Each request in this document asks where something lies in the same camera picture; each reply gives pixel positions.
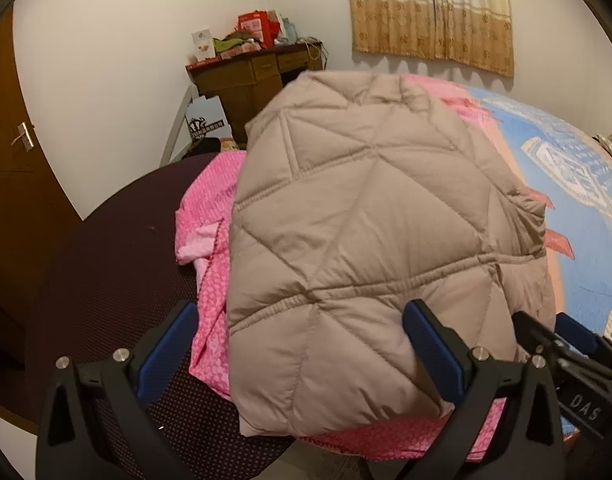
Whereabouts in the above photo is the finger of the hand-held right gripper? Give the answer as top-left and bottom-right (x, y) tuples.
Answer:
(511, 310), (569, 367)
(555, 312), (612, 378)

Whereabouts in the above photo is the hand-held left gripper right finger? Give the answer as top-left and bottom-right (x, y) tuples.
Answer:
(402, 300), (567, 480)

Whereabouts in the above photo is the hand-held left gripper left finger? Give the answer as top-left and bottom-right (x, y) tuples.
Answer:
(36, 301), (201, 480)

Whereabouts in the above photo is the beige quilted puffer jacket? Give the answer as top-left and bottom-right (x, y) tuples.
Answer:
(226, 70), (557, 438)

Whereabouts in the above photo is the blue patterned bed sheet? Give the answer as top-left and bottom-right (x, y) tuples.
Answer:
(466, 86), (612, 441)

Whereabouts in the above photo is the pink patterned blanket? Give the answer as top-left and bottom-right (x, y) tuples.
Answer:
(175, 74), (567, 461)

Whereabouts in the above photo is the dark dotted mattress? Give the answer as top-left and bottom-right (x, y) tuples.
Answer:
(24, 154), (297, 480)

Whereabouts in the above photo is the brown wooden door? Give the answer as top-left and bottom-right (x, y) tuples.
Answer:
(0, 5), (84, 366)

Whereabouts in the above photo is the black cloth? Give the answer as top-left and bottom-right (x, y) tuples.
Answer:
(186, 137), (221, 158)

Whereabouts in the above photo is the white cardboard box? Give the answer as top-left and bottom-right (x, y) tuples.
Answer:
(185, 96), (230, 141)

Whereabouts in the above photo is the brown wooden desk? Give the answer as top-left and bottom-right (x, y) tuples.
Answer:
(186, 42), (324, 148)

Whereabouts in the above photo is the white printed box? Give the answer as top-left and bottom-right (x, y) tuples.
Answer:
(191, 29), (217, 63)

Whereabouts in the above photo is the green cloth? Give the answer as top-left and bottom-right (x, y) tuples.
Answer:
(213, 30), (251, 58)

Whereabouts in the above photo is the beige patterned curtain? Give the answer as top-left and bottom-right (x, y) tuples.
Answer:
(345, 0), (516, 78)

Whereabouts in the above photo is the red gift box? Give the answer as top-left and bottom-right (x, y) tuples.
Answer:
(236, 10), (281, 48)

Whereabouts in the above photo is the grey metal frame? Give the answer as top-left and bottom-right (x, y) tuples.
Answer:
(158, 85), (199, 167)

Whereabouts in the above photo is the silver door handle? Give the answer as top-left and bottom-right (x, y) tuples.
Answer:
(10, 122), (36, 151)

